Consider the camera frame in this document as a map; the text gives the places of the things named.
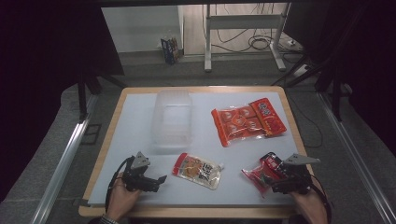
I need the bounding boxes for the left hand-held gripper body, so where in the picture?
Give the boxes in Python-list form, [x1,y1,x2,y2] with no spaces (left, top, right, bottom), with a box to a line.
[121,151,159,192]

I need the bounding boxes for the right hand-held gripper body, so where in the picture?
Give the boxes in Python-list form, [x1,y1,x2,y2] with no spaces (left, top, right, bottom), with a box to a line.
[270,153,322,196]

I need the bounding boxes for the small red and black packet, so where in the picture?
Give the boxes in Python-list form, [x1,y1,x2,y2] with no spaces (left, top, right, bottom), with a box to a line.
[241,151,286,199]

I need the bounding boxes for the clear spout pouch red edge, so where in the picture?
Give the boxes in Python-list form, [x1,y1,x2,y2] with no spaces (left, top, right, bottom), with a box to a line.
[171,151,226,191]

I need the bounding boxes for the large red snack bag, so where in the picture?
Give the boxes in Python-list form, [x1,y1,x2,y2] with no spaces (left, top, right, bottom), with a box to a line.
[210,97,288,148]

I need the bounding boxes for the clear plastic container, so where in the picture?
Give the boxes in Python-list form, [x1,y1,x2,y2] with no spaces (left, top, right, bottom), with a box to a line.
[151,89,194,150]

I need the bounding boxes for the person's right hand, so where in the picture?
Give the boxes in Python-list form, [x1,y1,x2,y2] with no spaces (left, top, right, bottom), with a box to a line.
[288,186,330,224]

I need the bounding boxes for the person's left hand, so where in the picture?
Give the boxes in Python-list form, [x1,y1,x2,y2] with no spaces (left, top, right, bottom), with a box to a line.
[106,177,142,223]

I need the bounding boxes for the white table mat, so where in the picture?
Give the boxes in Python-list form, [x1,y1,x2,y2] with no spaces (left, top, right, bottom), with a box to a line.
[88,91,302,207]

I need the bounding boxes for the black stand legs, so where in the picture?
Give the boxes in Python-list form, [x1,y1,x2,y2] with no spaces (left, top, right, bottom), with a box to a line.
[270,52,353,123]
[76,70,128,124]

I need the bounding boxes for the white power strip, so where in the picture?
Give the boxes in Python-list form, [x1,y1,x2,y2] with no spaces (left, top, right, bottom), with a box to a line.
[292,63,311,78]

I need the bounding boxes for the dark curtain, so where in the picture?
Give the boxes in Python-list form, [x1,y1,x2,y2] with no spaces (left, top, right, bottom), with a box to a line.
[0,0,126,203]
[283,0,396,157]

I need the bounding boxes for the white metal stand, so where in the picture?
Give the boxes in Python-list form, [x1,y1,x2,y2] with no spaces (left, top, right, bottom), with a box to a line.
[203,3,292,74]

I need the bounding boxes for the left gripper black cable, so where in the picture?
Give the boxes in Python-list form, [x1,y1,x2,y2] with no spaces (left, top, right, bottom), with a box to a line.
[105,156,135,213]

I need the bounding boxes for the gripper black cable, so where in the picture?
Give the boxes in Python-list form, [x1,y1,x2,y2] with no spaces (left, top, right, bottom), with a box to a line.
[307,173,332,224]
[105,156,135,213]

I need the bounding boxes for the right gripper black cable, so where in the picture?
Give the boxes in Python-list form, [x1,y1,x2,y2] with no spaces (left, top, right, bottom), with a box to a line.
[307,173,332,224]

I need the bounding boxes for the thin black floor cable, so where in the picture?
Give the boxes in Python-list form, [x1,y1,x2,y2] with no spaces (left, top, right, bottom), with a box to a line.
[287,92,325,149]

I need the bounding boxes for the aluminium rail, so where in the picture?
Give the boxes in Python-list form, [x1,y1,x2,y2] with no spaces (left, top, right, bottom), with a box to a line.
[317,91,396,224]
[30,92,101,224]

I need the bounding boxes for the black floor cables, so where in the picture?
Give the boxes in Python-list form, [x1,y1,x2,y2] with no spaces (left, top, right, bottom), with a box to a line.
[214,3,301,54]

